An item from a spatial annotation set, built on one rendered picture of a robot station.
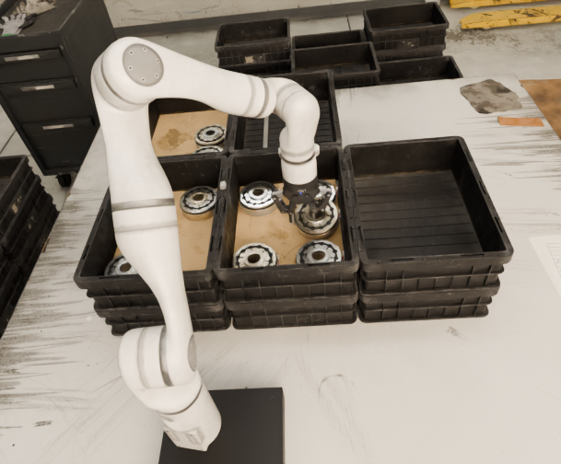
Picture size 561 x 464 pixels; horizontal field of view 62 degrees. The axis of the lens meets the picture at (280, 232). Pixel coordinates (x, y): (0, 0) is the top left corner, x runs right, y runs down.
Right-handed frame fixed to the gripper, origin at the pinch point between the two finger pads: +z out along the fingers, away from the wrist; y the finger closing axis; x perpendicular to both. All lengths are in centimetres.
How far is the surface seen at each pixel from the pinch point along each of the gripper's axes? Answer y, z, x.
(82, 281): -46, -6, -20
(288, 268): -3.0, -6.3, -19.8
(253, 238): -12.5, 4.3, -2.3
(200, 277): -21.3, -5.4, -20.4
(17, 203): -114, 39, 53
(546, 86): 150, 92, 186
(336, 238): 7.6, 4.2, -3.8
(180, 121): -40, 6, 53
